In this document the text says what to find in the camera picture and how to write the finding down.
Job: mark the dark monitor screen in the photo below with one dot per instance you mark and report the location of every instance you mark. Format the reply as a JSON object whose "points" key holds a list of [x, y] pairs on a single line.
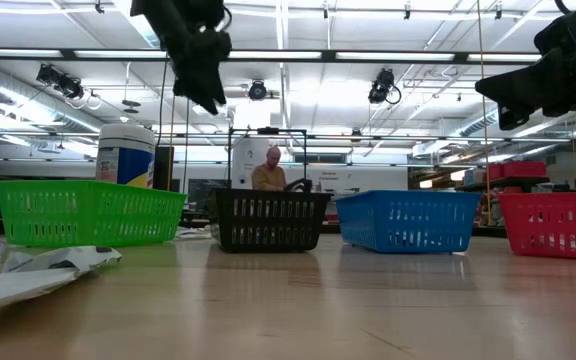
{"points": [[203, 192]]}

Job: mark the green plastic basket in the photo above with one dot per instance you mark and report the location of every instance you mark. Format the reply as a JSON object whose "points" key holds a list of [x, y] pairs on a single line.
{"points": [[88, 215]]}

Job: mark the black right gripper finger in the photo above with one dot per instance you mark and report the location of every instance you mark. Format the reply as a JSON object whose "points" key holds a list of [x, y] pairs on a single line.
{"points": [[514, 118], [523, 85]]}

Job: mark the white packet dark print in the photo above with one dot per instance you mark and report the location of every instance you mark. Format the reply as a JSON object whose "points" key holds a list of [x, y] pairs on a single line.
{"points": [[68, 257]]}

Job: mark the small red storage bin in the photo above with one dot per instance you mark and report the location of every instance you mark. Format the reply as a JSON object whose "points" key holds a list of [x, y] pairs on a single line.
{"points": [[495, 171]]}

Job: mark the white cabinet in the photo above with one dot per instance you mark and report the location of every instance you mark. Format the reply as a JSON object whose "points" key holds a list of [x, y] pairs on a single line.
{"points": [[243, 170]]}

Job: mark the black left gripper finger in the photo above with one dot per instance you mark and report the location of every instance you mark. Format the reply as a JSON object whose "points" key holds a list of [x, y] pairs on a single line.
{"points": [[215, 55], [193, 80]]}

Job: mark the black upright panel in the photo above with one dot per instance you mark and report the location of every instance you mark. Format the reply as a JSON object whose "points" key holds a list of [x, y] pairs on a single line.
{"points": [[162, 167]]}

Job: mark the black chair back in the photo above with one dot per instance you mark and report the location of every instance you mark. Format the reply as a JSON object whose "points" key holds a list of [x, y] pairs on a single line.
{"points": [[302, 185]]}

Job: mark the black overhead camera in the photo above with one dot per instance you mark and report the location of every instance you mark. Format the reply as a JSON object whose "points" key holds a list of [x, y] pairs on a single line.
{"points": [[380, 87]]}

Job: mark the black camera cluster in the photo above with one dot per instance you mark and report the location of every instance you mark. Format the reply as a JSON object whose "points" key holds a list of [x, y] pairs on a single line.
{"points": [[60, 82]]}

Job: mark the black beam with light bars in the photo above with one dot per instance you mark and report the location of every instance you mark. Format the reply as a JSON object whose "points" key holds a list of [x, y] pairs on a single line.
{"points": [[329, 56]]}

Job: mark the blue plastic basket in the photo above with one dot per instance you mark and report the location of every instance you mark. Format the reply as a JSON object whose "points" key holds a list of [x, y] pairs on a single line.
{"points": [[368, 220]]}

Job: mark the person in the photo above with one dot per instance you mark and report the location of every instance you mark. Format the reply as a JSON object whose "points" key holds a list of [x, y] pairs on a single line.
{"points": [[268, 177]]}

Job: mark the red plastic basket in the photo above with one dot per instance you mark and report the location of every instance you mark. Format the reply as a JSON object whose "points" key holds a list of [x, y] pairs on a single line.
{"points": [[553, 202]]}

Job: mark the black plastic basket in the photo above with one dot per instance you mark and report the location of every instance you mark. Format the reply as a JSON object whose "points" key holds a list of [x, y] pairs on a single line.
{"points": [[268, 193]]}

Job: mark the long striped packet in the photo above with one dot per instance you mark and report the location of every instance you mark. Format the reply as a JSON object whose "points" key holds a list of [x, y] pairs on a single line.
{"points": [[193, 233]]}

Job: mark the white wipes canister blue label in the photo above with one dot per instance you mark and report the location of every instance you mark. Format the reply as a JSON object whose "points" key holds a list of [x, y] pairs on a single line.
{"points": [[125, 155]]}

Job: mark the long white ridged packet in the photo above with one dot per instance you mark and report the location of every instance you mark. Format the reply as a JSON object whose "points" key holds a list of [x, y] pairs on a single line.
{"points": [[8, 287]]}

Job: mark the black stand frame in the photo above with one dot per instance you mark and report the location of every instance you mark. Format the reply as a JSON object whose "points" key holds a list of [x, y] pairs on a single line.
{"points": [[268, 131]]}

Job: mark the large red storage bin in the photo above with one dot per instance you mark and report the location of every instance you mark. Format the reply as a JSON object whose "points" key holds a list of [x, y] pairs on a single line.
{"points": [[525, 170]]}

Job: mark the round black ceiling camera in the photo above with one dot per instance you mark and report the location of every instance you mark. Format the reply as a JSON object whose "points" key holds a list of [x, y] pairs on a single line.
{"points": [[257, 91]]}

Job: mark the black ceiling disc fixture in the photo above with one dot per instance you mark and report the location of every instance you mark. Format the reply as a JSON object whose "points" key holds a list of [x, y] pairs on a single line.
{"points": [[131, 106]]}

